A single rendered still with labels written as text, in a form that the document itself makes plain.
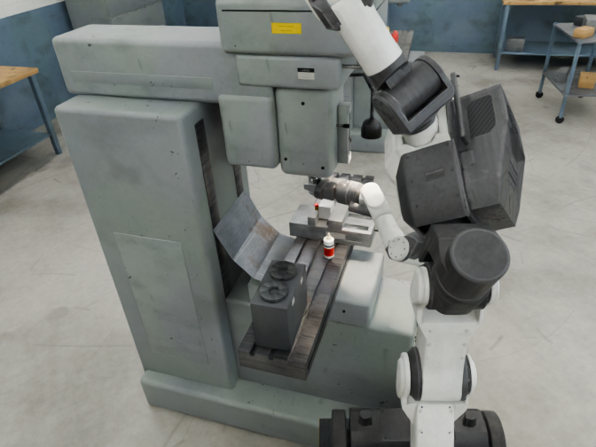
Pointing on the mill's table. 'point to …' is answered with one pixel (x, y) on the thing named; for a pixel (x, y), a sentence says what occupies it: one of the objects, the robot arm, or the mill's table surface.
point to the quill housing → (308, 130)
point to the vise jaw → (338, 216)
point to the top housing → (280, 28)
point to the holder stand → (279, 305)
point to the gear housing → (293, 71)
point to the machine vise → (303, 217)
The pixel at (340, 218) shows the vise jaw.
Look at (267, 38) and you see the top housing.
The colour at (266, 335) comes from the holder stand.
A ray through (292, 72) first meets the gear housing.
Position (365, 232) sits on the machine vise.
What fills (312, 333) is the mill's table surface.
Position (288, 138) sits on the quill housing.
